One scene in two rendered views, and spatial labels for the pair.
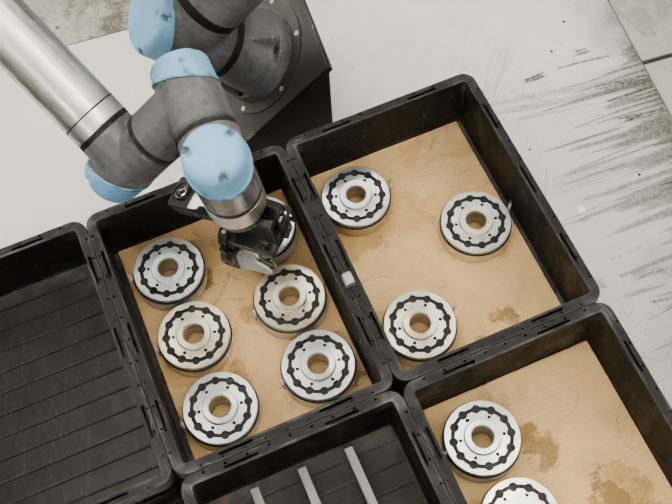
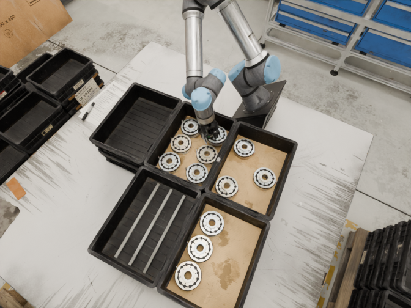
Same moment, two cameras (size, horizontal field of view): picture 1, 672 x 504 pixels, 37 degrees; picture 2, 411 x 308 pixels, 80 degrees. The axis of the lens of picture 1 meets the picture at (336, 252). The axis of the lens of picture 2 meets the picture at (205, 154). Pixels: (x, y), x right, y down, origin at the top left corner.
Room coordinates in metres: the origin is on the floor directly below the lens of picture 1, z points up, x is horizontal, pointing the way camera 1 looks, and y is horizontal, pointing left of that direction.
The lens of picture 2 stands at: (0.16, -0.31, 1.91)
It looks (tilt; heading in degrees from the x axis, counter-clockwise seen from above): 62 degrees down; 45
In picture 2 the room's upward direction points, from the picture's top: 1 degrees counter-clockwise
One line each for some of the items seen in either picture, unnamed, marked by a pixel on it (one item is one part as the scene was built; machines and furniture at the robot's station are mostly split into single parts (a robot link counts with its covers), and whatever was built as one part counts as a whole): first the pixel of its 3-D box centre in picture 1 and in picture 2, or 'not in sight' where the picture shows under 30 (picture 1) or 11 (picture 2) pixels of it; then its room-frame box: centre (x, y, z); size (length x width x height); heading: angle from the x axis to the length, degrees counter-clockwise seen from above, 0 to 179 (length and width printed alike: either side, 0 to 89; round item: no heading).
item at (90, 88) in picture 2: not in sight; (87, 92); (0.47, 1.31, 0.41); 0.31 x 0.02 x 0.16; 13
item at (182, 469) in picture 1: (234, 301); (192, 142); (0.54, 0.14, 0.92); 0.40 x 0.30 x 0.02; 19
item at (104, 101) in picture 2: not in sight; (107, 103); (0.45, 0.82, 0.70); 0.33 x 0.23 x 0.01; 13
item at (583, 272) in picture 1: (436, 219); (252, 166); (0.63, -0.14, 0.92); 0.40 x 0.30 x 0.02; 19
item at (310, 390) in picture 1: (318, 365); (196, 172); (0.46, 0.04, 0.86); 0.10 x 0.10 x 0.01
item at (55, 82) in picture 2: not in sight; (74, 89); (0.42, 1.46, 0.37); 0.40 x 0.30 x 0.45; 13
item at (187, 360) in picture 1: (194, 335); (181, 143); (0.52, 0.21, 0.86); 0.10 x 0.10 x 0.01
